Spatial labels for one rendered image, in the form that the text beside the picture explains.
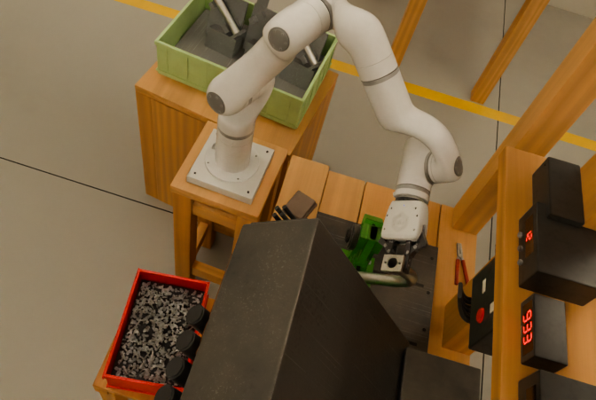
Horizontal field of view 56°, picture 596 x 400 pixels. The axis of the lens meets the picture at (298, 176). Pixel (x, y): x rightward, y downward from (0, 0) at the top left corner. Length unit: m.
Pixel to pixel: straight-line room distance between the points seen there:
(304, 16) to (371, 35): 0.17
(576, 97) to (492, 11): 3.15
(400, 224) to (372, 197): 0.64
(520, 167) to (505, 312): 0.37
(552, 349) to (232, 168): 1.18
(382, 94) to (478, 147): 2.32
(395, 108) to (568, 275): 0.50
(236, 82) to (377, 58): 0.46
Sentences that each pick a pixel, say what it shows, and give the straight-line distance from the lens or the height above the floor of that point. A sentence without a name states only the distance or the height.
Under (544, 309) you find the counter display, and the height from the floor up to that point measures 1.59.
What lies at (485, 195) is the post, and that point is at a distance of 1.85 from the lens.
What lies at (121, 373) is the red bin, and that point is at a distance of 1.65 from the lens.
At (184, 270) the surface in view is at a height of 0.22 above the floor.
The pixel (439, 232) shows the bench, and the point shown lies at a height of 0.88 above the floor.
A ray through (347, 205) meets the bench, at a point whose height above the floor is 0.88.
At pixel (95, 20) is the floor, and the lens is 3.82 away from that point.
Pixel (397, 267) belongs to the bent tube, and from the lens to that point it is 1.31.
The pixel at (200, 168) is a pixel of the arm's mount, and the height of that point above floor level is 0.88.
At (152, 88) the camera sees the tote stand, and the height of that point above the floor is 0.79.
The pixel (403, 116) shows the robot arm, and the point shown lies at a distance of 1.31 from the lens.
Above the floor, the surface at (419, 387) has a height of 1.24.
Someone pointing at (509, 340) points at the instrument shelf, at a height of 1.54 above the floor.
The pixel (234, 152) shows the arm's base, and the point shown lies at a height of 1.00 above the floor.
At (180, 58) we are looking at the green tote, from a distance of 2.22.
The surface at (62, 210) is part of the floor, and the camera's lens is 2.93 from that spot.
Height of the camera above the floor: 2.45
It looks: 54 degrees down
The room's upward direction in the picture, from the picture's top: 16 degrees clockwise
